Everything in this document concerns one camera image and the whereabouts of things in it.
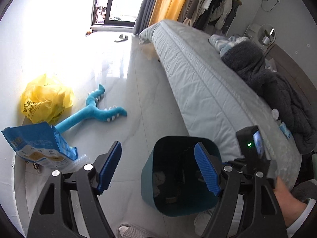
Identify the black action camera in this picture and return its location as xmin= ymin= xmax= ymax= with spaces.
xmin=236 ymin=126 xmax=269 ymax=172

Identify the clear bubble wrap piece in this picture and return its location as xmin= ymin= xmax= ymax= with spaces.
xmin=70 ymin=154 xmax=90 ymax=172

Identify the blue tissue pack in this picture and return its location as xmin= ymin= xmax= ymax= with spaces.
xmin=279 ymin=122 xmax=292 ymax=139

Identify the window door frame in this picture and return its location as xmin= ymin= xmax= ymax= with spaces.
xmin=91 ymin=0 xmax=143 ymax=27

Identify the teal trash bin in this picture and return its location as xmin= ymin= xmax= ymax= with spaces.
xmin=141 ymin=136 xmax=220 ymax=217

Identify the grey slippered foot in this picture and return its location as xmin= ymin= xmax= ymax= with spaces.
xmin=118 ymin=224 xmax=156 ymax=238

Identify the dark grey fleece blanket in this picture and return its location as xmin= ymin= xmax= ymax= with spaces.
xmin=221 ymin=40 xmax=316 ymax=154

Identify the white right sleeve cuff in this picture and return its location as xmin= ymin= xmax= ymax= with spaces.
xmin=287 ymin=198 xmax=316 ymax=237

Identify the yellow curtain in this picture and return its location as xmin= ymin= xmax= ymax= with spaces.
xmin=148 ymin=0 xmax=185 ymax=26

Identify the white shelf dresser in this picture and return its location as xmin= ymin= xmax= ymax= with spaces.
xmin=243 ymin=23 xmax=260 ymax=40

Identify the person's right hand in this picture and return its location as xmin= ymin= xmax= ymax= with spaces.
xmin=273 ymin=176 xmax=307 ymax=227

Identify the grey slipper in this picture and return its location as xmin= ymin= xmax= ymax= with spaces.
xmin=115 ymin=35 xmax=129 ymax=42

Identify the grey mattress bed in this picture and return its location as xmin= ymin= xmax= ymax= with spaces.
xmin=139 ymin=20 xmax=301 ymax=188

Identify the light blue patterned blanket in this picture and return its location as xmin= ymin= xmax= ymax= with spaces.
xmin=208 ymin=35 xmax=249 ymax=57

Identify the hanging clothes rack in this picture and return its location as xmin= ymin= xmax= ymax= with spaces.
xmin=178 ymin=0 xmax=242 ymax=35

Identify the grey curtain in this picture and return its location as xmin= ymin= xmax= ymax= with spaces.
xmin=133 ymin=0 xmax=156 ymax=36

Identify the blue snack bag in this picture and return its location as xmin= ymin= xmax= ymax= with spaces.
xmin=2 ymin=122 xmax=78 ymax=170

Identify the round vanity mirror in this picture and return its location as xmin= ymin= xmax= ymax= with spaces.
xmin=257 ymin=24 xmax=276 ymax=46

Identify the yellow plastic bag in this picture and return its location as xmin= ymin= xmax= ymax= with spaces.
xmin=20 ymin=74 xmax=75 ymax=125

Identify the brown headboard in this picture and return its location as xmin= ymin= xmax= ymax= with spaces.
xmin=264 ymin=44 xmax=316 ymax=112

